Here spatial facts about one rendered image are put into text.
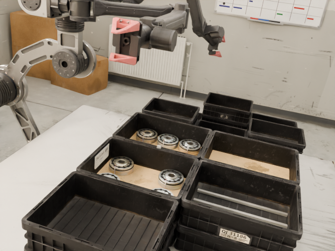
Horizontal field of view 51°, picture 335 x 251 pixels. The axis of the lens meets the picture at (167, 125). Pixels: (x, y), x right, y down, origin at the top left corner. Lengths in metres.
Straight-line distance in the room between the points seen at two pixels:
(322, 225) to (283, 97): 3.02
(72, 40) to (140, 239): 1.02
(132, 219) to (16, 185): 0.61
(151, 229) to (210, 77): 3.48
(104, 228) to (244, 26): 3.50
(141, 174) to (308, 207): 0.78
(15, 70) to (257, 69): 3.06
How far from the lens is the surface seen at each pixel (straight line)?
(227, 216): 1.20
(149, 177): 1.47
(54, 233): 1.07
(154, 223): 1.26
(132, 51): 0.89
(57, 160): 1.81
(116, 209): 1.30
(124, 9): 1.42
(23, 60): 2.06
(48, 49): 1.96
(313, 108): 4.63
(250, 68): 4.47
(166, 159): 1.48
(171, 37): 0.94
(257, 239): 1.25
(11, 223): 1.48
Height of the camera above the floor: 1.66
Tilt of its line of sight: 26 degrees down
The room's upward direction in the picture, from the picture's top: 7 degrees clockwise
